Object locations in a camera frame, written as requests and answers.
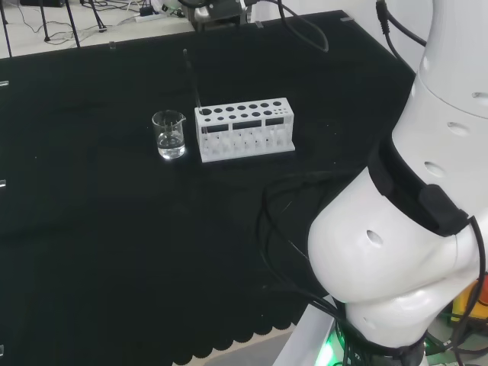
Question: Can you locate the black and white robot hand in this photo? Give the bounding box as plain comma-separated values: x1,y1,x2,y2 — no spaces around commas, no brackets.
190,0,253,31

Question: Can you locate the clear glass rod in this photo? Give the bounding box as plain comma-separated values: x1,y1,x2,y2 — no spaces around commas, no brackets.
182,47,209,136

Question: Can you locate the white test tube rack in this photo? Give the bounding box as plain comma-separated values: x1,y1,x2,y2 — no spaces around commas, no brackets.
194,97,297,164

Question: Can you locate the white power strip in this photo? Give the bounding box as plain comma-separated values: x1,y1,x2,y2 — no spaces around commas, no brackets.
135,6,164,20

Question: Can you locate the small glass beaker with water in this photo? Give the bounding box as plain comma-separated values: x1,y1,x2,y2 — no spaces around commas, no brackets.
151,109,188,160

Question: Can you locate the black tripod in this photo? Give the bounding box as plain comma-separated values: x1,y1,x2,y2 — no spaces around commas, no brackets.
0,0,13,59
37,0,108,49

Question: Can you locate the black bench cloth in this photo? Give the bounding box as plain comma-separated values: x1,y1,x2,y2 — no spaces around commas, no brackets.
0,10,417,366

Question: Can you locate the yellow stop button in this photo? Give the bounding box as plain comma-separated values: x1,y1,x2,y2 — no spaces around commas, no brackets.
451,280,488,332

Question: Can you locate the black looped cable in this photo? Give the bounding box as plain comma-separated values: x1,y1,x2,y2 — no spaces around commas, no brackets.
277,0,330,53

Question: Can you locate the black cable with plug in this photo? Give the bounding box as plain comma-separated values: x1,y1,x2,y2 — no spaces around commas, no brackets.
374,0,429,72

